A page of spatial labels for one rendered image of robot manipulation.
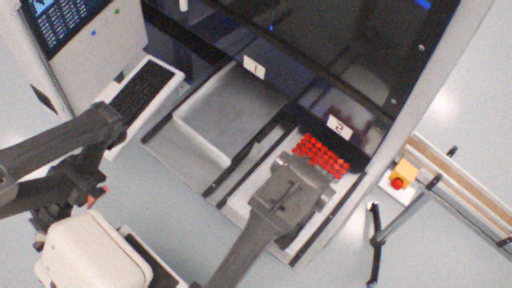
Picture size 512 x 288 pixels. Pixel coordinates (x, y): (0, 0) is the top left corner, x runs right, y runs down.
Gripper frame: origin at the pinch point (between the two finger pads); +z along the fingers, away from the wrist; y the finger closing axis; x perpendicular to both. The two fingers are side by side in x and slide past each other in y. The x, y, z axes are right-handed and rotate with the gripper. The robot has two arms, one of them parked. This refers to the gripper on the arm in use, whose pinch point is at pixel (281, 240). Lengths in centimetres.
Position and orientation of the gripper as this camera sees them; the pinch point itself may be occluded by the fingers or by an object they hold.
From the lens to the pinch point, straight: 130.9
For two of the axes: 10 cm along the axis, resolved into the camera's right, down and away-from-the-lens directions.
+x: -7.6, -5.9, 2.7
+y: 6.3, -6.0, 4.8
